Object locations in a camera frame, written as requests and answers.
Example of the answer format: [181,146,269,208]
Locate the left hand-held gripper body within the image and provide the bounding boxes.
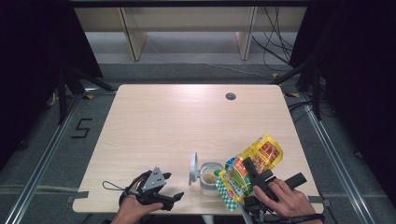
[134,166,173,206]

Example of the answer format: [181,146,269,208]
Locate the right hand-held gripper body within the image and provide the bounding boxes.
[243,169,308,217]

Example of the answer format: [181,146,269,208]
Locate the yellow seasoning pouch green cap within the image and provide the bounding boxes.
[214,133,285,213]

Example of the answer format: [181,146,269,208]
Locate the glass jar with white lid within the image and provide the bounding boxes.
[188,151,230,197]

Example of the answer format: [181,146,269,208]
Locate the beige seasoning granules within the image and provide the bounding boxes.
[203,173,219,185]

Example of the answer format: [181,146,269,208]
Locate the person's left hand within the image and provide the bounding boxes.
[116,179,164,223]

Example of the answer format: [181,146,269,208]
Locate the person's right hand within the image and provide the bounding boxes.
[252,178,316,219]

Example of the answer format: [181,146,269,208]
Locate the grey tape strip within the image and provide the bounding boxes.
[65,190,90,203]
[307,195,332,207]

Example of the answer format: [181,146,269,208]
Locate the black metal stand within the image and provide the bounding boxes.
[56,65,117,125]
[270,58,323,121]

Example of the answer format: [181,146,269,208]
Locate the black curtain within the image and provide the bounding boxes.
[0,0,105,164]
[289,0,396,208]

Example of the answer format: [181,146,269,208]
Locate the light wooden bench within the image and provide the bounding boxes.
[74,7,307,62]

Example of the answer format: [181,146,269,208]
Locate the grey cord loop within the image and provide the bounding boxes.
[102,180,126,191]

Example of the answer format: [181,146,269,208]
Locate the metal floor rail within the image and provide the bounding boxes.
[299,92,372,224]
[3,92,84,224]

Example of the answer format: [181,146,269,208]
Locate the black cable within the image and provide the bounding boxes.
[262,7,295,73]
[288,100,313,123]
[251,35,292,65]

